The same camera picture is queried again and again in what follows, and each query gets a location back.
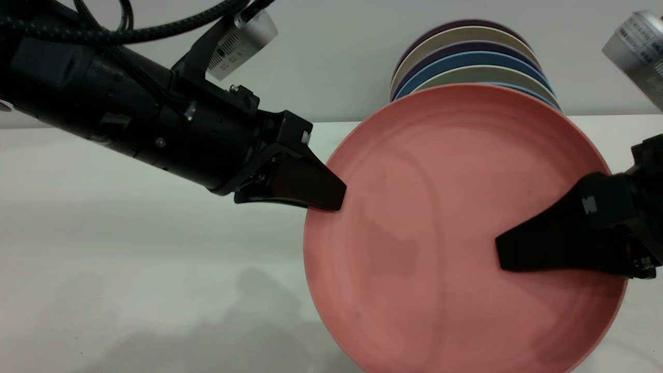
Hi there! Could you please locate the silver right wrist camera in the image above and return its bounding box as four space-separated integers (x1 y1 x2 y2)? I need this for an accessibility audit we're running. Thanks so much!
602 10 663 112

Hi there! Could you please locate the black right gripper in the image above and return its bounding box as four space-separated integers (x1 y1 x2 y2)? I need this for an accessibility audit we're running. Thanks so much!
495 134 663 281

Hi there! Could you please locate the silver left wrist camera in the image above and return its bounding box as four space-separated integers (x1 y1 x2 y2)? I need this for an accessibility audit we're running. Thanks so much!
206 9 279 81

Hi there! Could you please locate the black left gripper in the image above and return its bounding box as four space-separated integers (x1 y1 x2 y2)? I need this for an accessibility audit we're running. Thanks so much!
155 73 347 211

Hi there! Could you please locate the pink round plate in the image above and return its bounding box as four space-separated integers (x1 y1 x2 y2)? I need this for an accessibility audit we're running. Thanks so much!
304 84 628 373

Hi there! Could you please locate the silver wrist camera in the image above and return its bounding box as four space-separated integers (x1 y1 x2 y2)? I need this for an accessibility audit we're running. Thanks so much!
602 10 663 112
206 9 279 81

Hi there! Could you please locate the dark purple round plate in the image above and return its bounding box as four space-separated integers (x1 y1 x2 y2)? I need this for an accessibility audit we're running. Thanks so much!
391 41 542 100
394 20 531 73

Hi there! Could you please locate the beige round plate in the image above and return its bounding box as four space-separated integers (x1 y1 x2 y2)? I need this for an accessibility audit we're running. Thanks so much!
390 27 539 97
414 66 558 100

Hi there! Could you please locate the blue round plate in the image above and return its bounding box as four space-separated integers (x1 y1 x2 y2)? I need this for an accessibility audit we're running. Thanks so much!
394 52 553 100
487 82 563 111

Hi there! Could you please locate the black braided cable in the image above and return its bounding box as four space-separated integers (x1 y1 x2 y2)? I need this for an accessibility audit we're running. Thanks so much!
0 0 252 45

